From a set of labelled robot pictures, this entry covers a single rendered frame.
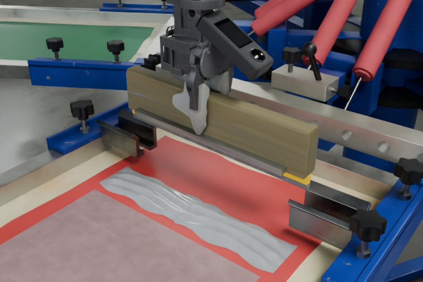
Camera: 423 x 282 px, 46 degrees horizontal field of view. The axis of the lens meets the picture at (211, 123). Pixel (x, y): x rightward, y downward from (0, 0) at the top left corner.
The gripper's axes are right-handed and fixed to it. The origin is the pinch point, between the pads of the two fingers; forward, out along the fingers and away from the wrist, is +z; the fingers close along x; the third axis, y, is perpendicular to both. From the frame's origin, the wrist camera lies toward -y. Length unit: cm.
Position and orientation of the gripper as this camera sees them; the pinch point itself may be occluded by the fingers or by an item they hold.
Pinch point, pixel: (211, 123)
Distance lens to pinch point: 79.6
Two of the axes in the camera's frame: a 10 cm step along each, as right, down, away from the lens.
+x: -6.1, 3.6, -7.0
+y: -7.9, -2.9, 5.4
